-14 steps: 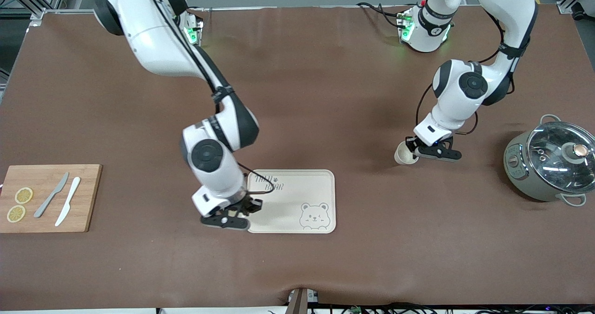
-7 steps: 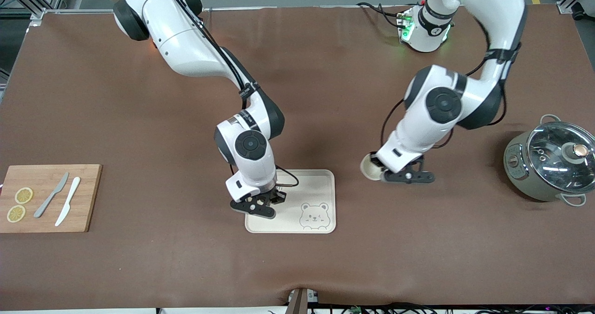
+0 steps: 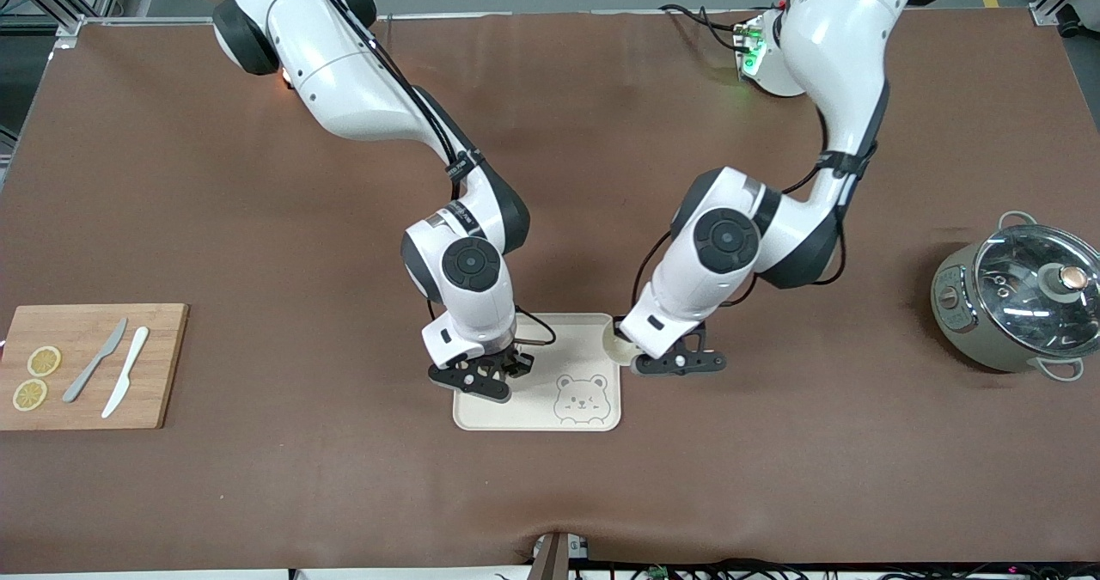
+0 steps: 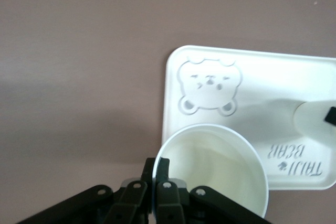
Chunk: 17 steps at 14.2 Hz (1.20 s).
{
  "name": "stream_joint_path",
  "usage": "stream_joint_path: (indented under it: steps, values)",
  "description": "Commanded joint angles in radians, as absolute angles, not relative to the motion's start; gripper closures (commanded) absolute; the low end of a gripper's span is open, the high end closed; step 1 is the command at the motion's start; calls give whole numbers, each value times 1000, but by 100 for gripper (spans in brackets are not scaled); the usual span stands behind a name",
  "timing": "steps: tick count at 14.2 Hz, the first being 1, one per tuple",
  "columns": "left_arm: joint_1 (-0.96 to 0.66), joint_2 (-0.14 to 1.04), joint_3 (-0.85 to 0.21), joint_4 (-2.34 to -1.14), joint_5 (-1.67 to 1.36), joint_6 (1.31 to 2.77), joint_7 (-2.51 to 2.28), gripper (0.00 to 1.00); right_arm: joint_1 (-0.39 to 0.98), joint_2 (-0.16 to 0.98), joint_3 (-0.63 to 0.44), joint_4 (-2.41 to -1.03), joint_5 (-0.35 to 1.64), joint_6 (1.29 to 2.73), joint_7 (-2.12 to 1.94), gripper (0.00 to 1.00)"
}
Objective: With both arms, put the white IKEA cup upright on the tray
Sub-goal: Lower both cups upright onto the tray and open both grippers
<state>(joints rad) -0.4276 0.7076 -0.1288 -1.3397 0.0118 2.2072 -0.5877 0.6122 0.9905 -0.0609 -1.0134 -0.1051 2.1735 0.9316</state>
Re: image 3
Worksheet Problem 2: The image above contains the black left base cable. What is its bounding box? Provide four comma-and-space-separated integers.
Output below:
660, 3, 750, 55

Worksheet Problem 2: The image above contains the white IKEA cup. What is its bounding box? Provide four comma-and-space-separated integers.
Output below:
602, 321, 641, 368

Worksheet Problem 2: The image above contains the cream bear print tray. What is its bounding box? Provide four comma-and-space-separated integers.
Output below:
453, 313, 622, 432

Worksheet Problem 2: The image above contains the white plastic knife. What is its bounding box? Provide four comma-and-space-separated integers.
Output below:
101, 327, 150, 419

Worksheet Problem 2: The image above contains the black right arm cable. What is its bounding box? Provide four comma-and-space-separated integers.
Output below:
314, 0, 558, 349

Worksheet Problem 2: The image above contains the bamboo cutting board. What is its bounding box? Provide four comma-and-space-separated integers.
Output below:
0, 303, 190, 431

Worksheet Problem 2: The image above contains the grey-green electric pot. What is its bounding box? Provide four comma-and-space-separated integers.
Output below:
931, 211, 1100, 383

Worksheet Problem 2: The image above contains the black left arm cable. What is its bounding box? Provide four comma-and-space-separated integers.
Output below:
634, 90, 882, 310

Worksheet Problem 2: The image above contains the grey plastic knife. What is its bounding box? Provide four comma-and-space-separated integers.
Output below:
62, 318, 129, 404

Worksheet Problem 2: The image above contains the glass pot lid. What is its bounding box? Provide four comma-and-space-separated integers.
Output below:
974, 223, 1100, 349

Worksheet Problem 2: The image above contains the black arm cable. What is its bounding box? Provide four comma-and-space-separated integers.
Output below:
314, 0, 558, 349
634, 90, 882, 310

